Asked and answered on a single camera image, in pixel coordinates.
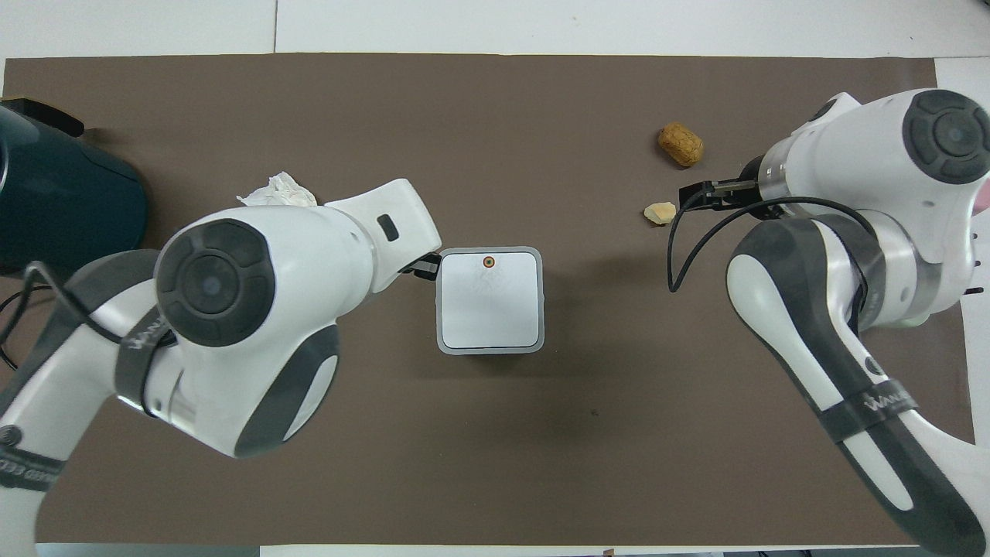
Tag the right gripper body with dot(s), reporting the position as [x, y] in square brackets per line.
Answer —
[744, 193]

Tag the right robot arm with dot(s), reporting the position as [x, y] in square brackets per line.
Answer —
[858, 162]

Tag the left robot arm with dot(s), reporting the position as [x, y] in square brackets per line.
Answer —
[255, 255]

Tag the white square bin grey rim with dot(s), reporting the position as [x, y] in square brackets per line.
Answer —
[489, 302]

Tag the dark teal bin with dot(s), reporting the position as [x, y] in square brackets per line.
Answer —
[62, 201]

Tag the brown cork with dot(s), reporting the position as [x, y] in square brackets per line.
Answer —
[681, 145]

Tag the small beige scrap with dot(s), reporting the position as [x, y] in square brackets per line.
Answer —
[660, 213]

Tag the crumpled white tissue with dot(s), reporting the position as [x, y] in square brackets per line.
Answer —
[278, 192]

